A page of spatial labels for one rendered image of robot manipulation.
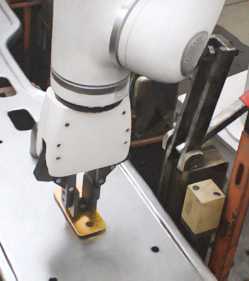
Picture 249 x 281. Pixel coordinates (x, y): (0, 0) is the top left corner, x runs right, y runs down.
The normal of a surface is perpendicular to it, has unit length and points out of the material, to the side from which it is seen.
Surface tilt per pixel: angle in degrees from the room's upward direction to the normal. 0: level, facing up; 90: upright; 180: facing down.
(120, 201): 0
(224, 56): 90
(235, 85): 4
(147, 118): 90
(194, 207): 90
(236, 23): 0
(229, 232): 90
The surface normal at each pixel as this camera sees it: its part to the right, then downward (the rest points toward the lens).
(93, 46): -0.43, 0.58
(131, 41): -0.50, 0.25
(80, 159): 0.40, 0.65
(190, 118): -0.87, 0.08
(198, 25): 0.66, 0.29
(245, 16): 0.10, -0.78
